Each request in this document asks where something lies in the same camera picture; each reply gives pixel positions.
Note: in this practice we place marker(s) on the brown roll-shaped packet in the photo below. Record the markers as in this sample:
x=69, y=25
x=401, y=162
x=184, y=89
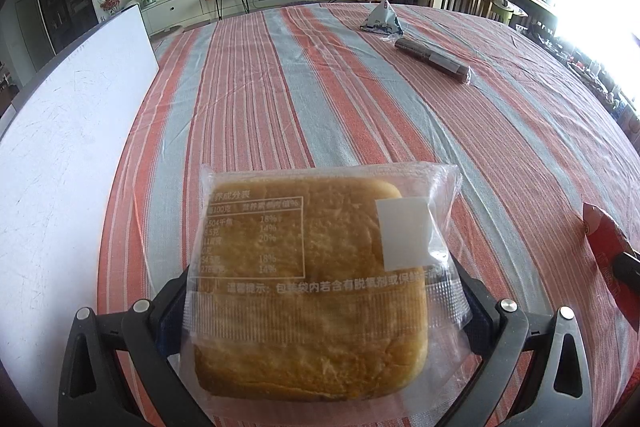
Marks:
x=432, y=59

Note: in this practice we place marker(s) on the red flower arrangement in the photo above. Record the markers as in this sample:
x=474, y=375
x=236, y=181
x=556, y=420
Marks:
x=111, y=2

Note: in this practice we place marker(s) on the dark glass cabinet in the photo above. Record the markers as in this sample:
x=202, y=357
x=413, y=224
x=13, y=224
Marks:
x=55, y=2

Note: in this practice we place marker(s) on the white board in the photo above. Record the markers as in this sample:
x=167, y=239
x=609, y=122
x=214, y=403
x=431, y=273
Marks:
x=65, y=157

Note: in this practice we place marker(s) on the striped red-grey tablecloth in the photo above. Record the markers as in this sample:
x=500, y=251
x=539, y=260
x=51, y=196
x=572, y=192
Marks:
x=300, y=107

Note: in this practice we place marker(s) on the triangular white-blue packet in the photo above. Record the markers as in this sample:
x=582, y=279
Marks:
x=382, y=17

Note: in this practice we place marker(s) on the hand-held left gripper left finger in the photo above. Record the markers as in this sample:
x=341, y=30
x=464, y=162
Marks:
x=167, y=332

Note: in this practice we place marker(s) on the clear bread packet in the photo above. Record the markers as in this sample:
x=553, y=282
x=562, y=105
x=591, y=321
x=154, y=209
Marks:
x=310, y=287

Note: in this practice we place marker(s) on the red snack packet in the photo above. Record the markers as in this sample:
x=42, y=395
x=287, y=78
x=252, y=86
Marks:
x=605, y=232

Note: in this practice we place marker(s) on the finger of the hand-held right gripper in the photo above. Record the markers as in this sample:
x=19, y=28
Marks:
x=629, y=274

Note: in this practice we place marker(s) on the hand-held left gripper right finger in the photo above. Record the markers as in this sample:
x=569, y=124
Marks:
x=480, y=332

